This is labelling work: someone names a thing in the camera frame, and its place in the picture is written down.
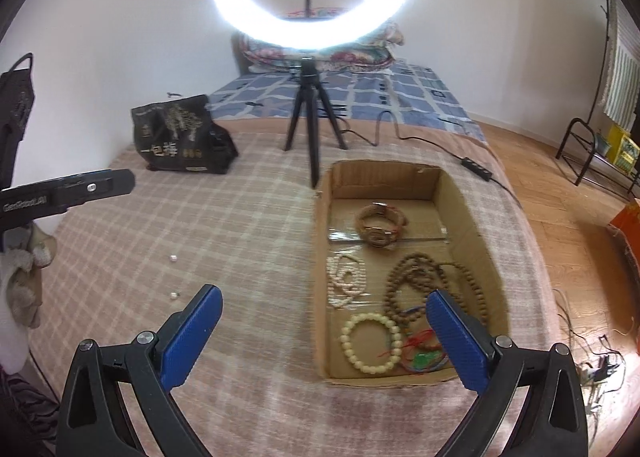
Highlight brown wooden bead necklace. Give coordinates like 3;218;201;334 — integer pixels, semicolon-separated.
382;252;490;333

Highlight white pearl necklace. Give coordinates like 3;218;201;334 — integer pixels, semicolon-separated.
325;252;369;311

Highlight white gloved hand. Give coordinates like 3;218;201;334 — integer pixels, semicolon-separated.
1;223;58;375

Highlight black snack bag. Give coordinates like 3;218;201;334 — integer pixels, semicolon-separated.
130;94;239;174

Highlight pink plaid blanket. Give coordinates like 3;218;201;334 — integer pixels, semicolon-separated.
24;116;566;457

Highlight orange cloth covered box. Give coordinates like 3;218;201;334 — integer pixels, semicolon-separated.
608;198;640;269

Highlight cardboard box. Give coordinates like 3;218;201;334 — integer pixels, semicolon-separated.
312;159;509;388

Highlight black metal clothes rack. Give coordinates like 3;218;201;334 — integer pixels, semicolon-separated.
555;0;639;199

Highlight black tripod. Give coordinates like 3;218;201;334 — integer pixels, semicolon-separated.
283;0;350;190

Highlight yellow green box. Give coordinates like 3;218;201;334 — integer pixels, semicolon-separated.
597;125;639;174

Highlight striped hanging cloth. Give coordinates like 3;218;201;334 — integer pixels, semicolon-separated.
601;0;639;131

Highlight floral folded quilt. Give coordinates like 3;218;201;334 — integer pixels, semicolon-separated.
234;20;405;73

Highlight blue patterned bedsheet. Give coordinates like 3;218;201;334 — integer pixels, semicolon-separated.
208;61;485;142

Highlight tangled floor cables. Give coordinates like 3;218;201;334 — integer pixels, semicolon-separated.
552;286;640;438

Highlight green pendant red cord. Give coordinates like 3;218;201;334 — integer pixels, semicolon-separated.
380;305;452;376

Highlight cream bead bracelet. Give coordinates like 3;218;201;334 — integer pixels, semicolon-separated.
339;312;405;377

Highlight red strap wristwatch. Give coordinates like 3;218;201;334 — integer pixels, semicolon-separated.
355;203;408;248

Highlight black power cable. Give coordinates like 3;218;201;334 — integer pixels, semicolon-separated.
319;108;524;210

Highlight cable inline controller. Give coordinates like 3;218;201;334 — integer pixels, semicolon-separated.
460;157;492;182

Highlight white ring light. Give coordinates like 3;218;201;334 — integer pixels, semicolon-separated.
213;0;408;51

